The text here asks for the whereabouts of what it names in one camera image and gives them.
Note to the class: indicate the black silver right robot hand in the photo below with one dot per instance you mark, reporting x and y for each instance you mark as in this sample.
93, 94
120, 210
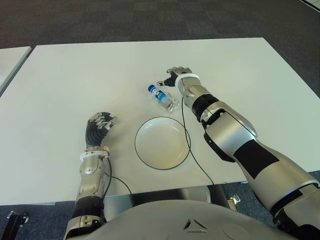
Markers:
178, 70

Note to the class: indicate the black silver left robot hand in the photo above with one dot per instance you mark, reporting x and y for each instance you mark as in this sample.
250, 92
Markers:
94, 136

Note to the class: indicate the clear water bottle blue cap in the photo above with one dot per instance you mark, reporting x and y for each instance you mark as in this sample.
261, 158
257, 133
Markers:
163, 98

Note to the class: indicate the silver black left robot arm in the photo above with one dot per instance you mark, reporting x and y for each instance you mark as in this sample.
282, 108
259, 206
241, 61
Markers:
90, 180

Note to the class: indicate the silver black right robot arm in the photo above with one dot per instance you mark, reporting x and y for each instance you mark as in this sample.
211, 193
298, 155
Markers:
230, 137

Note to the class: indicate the white plate black rim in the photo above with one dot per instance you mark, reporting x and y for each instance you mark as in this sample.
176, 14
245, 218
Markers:
162, 143

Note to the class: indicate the white neighbouring table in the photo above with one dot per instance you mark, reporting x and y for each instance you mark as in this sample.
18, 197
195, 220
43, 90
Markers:
11, 62

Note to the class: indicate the silver robot waist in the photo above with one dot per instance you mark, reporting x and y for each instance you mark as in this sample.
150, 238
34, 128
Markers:
192, 193

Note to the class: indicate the black stand foot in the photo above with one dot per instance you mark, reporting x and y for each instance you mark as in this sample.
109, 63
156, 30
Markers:
15, 222

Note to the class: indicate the grey robot torso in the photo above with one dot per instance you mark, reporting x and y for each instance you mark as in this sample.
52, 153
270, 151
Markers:
175, 222

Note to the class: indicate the black table leg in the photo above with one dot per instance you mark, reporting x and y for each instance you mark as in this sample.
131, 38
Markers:
218, 196

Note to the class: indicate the white board on floor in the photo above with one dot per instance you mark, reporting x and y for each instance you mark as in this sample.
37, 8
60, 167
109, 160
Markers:
312, 2

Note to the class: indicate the metal floor bracket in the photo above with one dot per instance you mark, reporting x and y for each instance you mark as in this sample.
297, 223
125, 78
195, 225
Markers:
234, 202

